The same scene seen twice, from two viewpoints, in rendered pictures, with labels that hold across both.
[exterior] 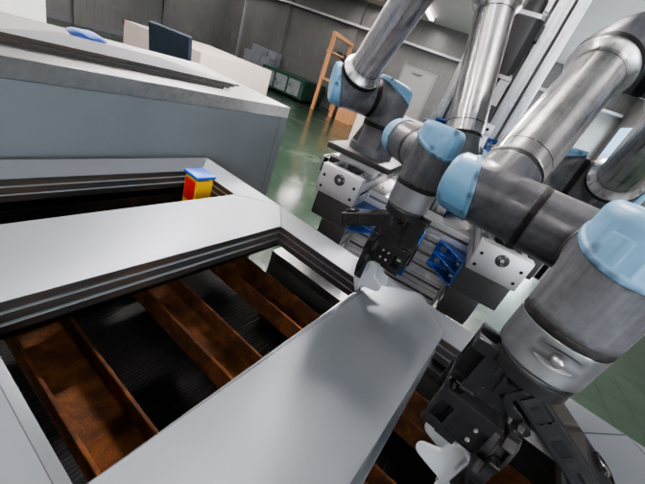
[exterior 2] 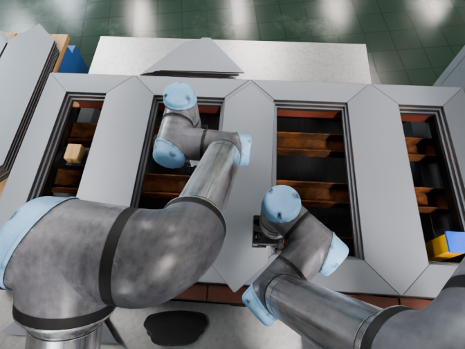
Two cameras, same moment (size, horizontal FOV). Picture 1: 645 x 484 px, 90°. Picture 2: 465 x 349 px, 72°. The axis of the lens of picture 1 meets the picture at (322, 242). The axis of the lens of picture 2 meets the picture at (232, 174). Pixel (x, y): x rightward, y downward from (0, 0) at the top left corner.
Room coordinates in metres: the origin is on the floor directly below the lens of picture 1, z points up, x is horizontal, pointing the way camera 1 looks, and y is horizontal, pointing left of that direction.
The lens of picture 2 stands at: (0.76, -0.28, 1.80)
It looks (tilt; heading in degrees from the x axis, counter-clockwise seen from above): 65 degrees down; 161
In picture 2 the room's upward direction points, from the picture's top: 3 degrees counter-clockwise
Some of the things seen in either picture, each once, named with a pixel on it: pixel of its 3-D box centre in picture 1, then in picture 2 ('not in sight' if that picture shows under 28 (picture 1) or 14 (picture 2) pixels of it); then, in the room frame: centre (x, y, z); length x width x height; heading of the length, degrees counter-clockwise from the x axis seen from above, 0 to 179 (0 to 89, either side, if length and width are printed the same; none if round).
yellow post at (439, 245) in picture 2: (194, 208); (436, 250); (0.79, 0.37, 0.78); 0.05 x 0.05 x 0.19; 64
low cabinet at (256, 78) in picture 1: (203, 71); not in sight; (6.43, 3.31, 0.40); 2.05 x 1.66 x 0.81; 165
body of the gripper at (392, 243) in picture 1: (394, 237); (269, 230); (0.58, -0.13, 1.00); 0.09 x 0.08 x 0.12; 64
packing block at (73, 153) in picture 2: not in sight; (75, 153); (0.01, -0.62, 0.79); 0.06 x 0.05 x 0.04; 154
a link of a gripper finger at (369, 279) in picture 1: (368, 280); not in sight; (0.57, -0.12, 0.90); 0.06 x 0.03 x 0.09; 64
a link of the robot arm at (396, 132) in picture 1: (414, 144); (311, 249); (0.68, -0.10, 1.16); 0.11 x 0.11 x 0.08; 23
